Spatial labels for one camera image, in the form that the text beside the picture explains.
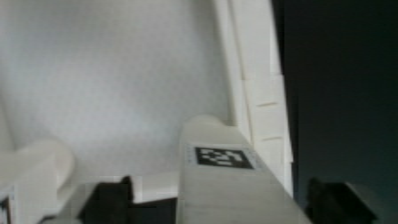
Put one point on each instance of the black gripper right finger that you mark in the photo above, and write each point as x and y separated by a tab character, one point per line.
341	204

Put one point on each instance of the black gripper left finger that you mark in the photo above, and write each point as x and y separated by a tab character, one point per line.
110	208

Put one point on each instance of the white desk leg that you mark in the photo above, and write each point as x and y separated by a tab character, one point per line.
231	193
35	171

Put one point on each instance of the white desk tabletop tray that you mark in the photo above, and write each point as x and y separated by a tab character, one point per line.
117	66

